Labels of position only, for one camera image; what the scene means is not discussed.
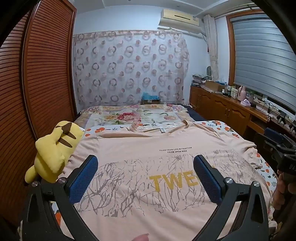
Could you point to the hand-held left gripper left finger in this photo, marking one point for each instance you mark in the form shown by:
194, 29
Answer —
83, 179

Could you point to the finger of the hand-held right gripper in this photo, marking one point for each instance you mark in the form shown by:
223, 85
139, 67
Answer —
274, 135

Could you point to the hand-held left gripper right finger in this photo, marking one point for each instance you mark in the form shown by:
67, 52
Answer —
207, 179

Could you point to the pale pink printed t-shirt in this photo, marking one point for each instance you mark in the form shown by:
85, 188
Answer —
138, 143

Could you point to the stack of folded clothes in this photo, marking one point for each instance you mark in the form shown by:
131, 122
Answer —
198, 80

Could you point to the person's right hand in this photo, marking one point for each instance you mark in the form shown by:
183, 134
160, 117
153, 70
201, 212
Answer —
281, 187

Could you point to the person's left hand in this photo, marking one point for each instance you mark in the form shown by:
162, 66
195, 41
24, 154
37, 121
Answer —
142, 238

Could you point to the pink tissue pack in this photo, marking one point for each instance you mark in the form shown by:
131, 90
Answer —
245, 103

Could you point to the yellow plush toy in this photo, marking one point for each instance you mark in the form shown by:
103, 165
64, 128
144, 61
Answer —
50, 150

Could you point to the green lid bottle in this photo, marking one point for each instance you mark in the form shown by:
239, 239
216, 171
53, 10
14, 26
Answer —
251, 97

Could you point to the orange fruit print bedsheet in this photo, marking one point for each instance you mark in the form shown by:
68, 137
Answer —
225, 127

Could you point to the pink kettle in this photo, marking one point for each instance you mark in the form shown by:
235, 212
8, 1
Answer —
242, 93

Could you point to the row of cosmetic bottles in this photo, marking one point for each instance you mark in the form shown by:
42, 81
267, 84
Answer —
231, 92

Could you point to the wooden cabinet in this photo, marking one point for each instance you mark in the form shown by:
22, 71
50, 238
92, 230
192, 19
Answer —
219, 106

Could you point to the dark blue bedsheet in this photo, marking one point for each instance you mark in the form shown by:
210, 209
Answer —
194, 114

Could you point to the flat cardboard box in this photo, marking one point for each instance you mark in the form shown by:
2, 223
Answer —
214, 86

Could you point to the grey window blind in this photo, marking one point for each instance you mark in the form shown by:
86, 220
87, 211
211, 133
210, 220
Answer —
261, 58

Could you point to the floral blanket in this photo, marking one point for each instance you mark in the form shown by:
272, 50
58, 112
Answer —
129, 115

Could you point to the small green fan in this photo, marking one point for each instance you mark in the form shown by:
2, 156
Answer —
208, 71

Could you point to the cardboard box with blue bags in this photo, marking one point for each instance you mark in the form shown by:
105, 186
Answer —
150, 101

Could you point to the floral window drape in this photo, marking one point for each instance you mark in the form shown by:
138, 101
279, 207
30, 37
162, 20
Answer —
212, 46

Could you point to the circle print curtain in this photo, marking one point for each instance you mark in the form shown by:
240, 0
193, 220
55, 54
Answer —
129, 64

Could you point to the white air conditioner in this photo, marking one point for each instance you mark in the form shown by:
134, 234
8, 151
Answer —
178, 20

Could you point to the wooden window frame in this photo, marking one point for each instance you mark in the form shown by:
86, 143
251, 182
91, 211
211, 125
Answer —
230, 58

